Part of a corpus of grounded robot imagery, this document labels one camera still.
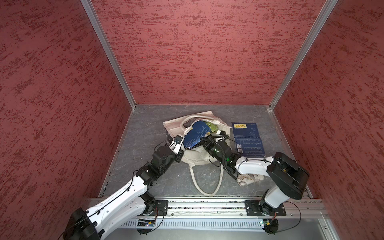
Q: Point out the right aluminium corner post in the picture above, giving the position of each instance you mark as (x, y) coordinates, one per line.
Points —
(317, 26)

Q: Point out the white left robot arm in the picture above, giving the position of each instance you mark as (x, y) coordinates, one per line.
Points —
(132, 200)

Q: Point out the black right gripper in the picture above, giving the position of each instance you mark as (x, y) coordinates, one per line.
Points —
(207, 145)

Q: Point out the crumpled white cloth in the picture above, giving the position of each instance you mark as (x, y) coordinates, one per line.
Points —
(245, 180)

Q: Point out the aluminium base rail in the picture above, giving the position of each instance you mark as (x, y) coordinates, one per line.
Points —
(231, 214)

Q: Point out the navy blue book top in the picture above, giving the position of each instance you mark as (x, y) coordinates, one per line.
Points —
(245, 130)

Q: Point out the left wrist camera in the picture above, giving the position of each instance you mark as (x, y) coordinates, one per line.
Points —
(178, 139)

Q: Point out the Animal Farm book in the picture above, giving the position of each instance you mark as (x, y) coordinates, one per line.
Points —
(213, 128)

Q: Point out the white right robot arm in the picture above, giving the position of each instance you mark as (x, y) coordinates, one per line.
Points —
(289, 177)

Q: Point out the right circuit board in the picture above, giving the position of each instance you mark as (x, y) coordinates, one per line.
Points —
(271, 226)

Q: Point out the circuit board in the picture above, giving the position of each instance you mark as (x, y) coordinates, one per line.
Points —
(142, 223)
(271, 226)

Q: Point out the beige canvas tote bag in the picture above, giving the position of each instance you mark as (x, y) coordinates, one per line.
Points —
(197, 156)

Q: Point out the aluminium corner post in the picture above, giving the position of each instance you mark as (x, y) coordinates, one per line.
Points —
(317, 26)
(92, 15)

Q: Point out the navy blue book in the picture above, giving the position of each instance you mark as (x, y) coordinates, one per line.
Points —
(245, 130)
(251, 147)
(193, 137)

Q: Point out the left aluminium corner post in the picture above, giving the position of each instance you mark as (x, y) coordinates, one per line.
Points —
(92, 15)

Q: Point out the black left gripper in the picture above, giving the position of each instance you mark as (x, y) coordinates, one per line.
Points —
(179, 156)

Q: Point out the left circuit board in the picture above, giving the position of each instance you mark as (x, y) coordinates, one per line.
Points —
(142, 223)

